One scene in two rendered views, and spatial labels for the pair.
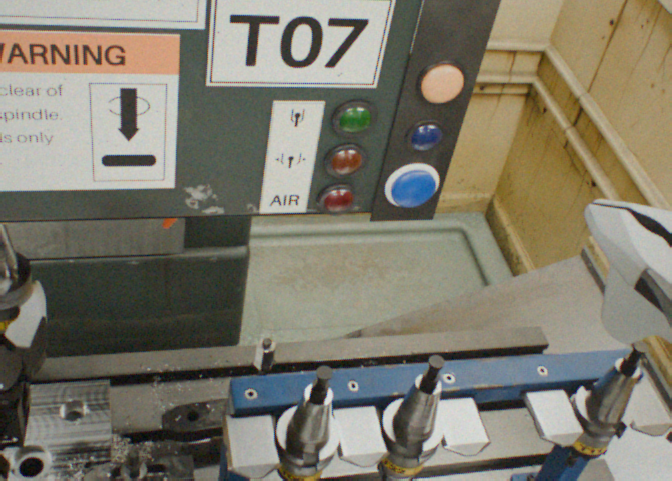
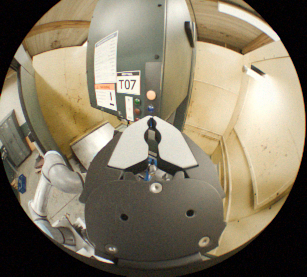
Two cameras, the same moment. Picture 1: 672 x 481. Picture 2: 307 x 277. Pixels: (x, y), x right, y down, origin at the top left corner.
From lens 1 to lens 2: 0.42 m
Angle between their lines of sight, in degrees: 38
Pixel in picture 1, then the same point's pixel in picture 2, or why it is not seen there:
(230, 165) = (122, 108)
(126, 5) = (109, 79)
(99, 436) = not seen: hidden behind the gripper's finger
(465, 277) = not seen: hidden behind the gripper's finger
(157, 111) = (113, 96)
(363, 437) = (159, 173)
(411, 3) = (143, 76)
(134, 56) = (110, 87)
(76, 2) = (105, 79)
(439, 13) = (148, 78)
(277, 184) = (128, 114)
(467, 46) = (155, 86)
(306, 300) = not seen: hidden behind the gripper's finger
